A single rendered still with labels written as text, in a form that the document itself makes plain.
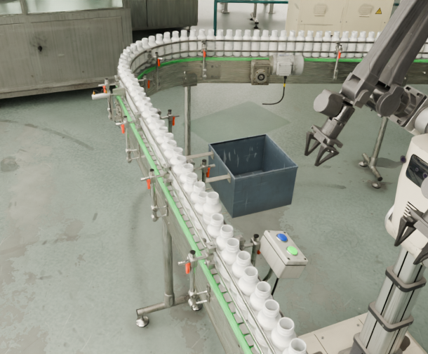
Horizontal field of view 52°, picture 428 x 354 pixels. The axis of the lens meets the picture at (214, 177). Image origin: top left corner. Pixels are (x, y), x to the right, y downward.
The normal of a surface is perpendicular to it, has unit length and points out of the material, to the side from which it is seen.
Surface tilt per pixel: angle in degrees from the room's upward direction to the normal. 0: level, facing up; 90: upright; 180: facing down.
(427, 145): 0
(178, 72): 90
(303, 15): 90
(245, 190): 90
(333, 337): 0
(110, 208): 0
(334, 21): 90
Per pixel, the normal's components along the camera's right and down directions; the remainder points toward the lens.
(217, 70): 0.07, 0.57
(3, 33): 0.37, 0.54
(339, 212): 0.04, -0.82
